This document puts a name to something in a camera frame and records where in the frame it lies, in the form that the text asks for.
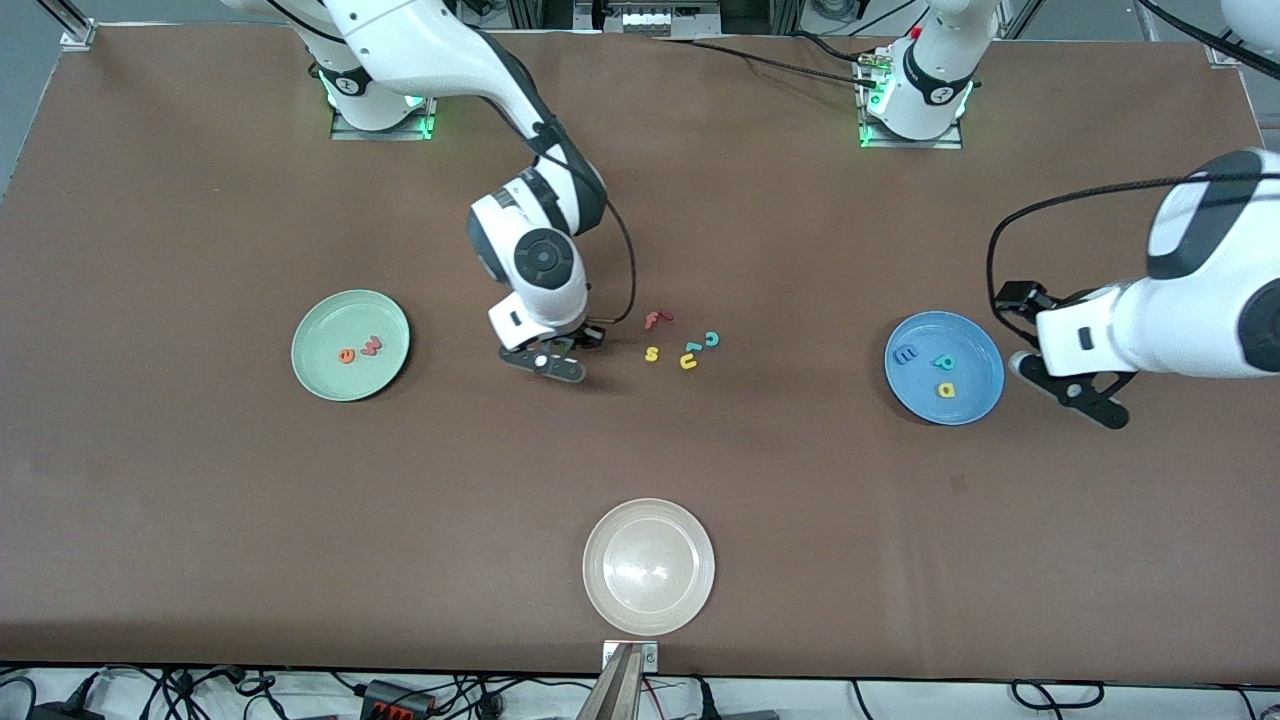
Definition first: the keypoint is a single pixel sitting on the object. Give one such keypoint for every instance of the black power adapter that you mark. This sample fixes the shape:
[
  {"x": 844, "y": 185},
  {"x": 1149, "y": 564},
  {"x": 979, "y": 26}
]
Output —
[{"x": 60, "y": 712}]

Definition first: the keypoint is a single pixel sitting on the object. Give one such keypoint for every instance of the brown table cover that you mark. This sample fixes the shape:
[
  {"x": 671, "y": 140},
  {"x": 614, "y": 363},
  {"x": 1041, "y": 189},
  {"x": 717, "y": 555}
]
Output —
[{"x": 200, "y": 550}]

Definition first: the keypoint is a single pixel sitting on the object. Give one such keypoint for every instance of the aluminium frame post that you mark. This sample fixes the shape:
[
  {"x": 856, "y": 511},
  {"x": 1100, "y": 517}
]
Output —
[
  {"x": 1218, "y": 52},
  {"x": 75, "y": 35}
]

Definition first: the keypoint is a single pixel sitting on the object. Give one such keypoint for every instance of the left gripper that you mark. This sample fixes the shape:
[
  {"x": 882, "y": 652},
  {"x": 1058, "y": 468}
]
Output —
[{"x": 1019, "y": 298}]

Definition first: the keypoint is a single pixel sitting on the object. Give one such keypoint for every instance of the green plate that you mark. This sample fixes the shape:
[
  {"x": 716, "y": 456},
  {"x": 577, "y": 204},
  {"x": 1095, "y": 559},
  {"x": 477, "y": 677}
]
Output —
[{"x": 340, "y": 325}]

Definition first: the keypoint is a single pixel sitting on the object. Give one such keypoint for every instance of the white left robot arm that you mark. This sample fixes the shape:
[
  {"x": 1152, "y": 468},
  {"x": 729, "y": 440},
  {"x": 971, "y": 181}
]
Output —
[{"x": 1200, "y": 300}]

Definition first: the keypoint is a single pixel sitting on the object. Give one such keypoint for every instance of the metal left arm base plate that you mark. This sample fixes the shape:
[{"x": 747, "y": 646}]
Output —
[{"x": 940, "y": 144}]

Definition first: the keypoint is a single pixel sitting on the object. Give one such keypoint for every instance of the pink letter w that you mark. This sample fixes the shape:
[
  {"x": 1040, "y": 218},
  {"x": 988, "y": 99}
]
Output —
[{"x": 371, "y": 346}]

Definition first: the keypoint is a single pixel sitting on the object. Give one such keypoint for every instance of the red letter f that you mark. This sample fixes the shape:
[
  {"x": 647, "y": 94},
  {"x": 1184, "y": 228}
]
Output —
[{"x": 654, "y": 320}]

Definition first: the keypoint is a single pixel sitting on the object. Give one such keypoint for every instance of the black orange power strip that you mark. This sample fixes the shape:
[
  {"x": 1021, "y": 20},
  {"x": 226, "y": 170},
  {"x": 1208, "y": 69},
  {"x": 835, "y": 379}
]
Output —
[{"x": 395, "y": 700}]

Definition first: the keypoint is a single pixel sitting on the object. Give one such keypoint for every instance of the blue plate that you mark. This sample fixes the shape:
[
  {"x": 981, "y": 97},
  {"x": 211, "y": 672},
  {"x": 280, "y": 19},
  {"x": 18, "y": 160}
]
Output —
[{"x": 970, "y": 345}]

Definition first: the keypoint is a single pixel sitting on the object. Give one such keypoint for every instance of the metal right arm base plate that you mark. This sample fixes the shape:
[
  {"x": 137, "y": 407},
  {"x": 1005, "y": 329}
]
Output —
[{"x": 360, "y": 134}]

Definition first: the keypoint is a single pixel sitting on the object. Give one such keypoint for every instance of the grey control box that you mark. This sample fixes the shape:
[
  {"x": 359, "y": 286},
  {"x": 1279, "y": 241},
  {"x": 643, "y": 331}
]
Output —
[{"x": 650, "y": 18}]

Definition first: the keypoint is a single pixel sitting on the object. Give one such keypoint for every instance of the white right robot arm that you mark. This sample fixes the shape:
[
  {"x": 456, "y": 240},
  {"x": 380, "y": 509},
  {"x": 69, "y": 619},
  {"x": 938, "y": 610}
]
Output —
[{"x": 420, "y": 50}]

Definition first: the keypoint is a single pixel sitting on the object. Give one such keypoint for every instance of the teal letter p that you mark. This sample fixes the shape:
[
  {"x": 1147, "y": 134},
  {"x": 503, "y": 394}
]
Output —
[{"x": 944, "y": 362}]

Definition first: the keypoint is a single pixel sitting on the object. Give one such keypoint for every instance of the black plug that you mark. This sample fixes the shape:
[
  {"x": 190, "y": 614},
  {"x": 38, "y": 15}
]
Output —
[{"x": 708, "y": 706}]

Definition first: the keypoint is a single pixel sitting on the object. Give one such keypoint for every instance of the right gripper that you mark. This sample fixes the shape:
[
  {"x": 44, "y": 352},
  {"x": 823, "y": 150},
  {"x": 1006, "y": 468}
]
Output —
[{"x": 588, "y": 336}]

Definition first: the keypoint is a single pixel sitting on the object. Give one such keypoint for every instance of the beige plate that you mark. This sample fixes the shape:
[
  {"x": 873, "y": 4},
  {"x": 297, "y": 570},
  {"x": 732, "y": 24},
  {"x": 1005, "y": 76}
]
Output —
[{"x": 649, "y": 567}]

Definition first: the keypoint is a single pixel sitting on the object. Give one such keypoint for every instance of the metal bracket plate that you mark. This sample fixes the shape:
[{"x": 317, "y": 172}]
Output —
[{"x": 652, "y": 657}]

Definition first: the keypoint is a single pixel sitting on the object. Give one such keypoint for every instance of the blue letter m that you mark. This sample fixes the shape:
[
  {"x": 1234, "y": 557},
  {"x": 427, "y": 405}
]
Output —
[{"x": 905, "y": 355}]

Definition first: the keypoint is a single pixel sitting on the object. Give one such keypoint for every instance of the aluminium camera post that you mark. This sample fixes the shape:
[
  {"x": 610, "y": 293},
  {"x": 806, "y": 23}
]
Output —
[{"x": 615, "y": 695}]

